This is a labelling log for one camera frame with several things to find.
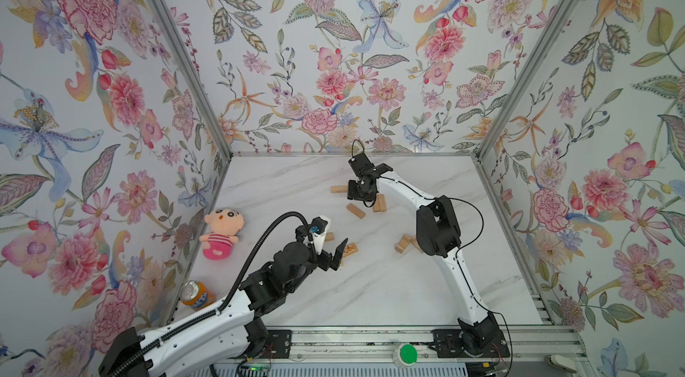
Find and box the wood arch block left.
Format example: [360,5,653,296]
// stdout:
[394,234,412,254]

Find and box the printed wood block upper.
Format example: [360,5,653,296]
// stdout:
[342,243,359,257]

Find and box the wood arch block right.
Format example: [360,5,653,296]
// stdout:
[410,237,424,253]

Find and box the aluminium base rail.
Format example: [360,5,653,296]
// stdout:
[130,325,590,365]

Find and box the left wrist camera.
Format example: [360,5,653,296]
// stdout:
[308,216,332,255]

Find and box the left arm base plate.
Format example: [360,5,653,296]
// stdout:
[241,330,293,359]

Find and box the pink plush doll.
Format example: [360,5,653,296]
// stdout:
[200,208,245,261]

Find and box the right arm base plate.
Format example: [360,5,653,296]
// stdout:
[431,328,511,359]

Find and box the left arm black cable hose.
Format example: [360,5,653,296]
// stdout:
[106,210,314,373]

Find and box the green round button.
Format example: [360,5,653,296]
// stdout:
[392,343,418,368]

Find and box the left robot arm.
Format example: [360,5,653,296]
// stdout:
[98,241,347,376]

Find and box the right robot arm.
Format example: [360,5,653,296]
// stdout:
[347,173,503,357]

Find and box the orange drink can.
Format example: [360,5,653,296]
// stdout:
[179,280,216,311]

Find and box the wood arch block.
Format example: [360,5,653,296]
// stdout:
[410,237,424,253]
[394,234,412,254]

